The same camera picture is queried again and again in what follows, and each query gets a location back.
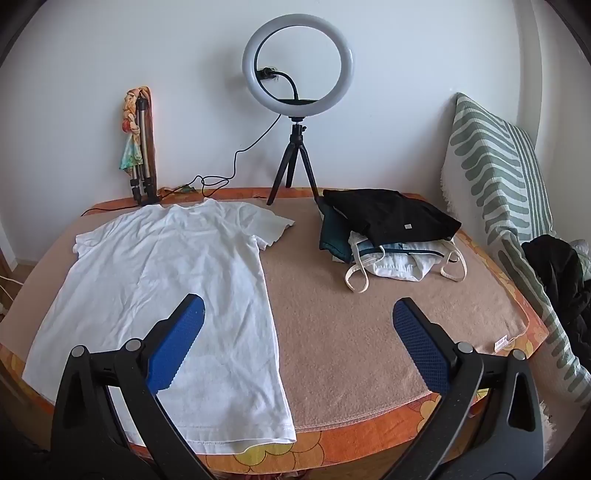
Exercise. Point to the brown wooden board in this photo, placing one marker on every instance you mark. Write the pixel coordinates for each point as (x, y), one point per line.
(154, 152)

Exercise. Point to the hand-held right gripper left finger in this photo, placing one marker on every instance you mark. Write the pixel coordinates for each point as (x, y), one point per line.
(178, 344)

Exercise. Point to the black folded garment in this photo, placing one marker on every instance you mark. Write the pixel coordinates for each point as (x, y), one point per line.
(392, 217)

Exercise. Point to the folded silver tripod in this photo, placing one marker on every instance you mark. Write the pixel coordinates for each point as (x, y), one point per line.
(144, 138)

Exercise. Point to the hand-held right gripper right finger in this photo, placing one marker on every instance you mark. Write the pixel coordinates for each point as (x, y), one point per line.
(420, 348)

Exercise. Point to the beige blanket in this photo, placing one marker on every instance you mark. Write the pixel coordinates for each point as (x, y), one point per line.
(346, 323)

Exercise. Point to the teal folded garment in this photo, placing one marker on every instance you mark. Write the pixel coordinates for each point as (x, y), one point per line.
(332, 240)

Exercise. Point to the black jacket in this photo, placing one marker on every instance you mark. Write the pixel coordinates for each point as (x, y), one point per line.
(554, 277)

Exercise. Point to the colourful printed cloth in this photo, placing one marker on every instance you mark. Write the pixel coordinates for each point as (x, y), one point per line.
(131, 147)

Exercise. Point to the white t-shirt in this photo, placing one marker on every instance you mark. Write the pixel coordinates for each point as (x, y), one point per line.
(161, 258)

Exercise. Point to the green white patterned cushion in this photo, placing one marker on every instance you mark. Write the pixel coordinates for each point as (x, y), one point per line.
(489, 152)

